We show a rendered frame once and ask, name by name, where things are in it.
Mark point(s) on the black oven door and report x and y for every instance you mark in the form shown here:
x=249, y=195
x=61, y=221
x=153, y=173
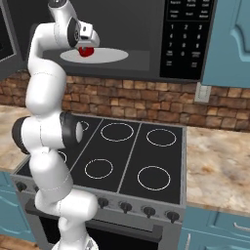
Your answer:
x=120, y=241

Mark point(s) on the red mug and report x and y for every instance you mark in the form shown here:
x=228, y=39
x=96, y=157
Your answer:
x=86, y=52

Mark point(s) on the blue base cupboard door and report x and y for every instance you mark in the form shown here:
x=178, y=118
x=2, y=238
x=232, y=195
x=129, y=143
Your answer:
x=208, y=244

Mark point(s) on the blue base cupboard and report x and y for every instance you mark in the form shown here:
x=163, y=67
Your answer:
x=13, y=208

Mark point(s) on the blue drawer front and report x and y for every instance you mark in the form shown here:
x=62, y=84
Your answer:
x=221, y=224

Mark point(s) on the black stove knob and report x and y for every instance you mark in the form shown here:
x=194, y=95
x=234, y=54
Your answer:
x=149, y=211
x=21, y=186
x=173, y=216
x=103, y=202
x=125, y=207

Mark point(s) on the black and silver stove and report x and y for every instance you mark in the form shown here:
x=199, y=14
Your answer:
x=130, y=156

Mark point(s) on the black microwave oven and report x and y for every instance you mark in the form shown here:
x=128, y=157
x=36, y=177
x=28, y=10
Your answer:
x=143, y=29

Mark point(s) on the black microwave door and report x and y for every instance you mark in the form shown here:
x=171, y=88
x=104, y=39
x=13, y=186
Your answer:
x=7, y=35

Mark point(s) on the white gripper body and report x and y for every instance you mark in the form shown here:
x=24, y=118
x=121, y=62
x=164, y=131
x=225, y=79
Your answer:
x=93, y=39

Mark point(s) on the white wall socket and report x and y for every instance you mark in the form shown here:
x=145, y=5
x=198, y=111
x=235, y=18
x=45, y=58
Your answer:
x=202, y=93

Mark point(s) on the grey microwave turntable plate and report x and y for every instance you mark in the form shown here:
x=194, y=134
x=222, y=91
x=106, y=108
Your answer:
x=107, y=56

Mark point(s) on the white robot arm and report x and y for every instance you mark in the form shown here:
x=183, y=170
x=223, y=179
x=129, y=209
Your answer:
x=45, y=97

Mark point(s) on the blue wall cupboard door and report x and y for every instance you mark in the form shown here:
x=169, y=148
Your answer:
x=228, y=42

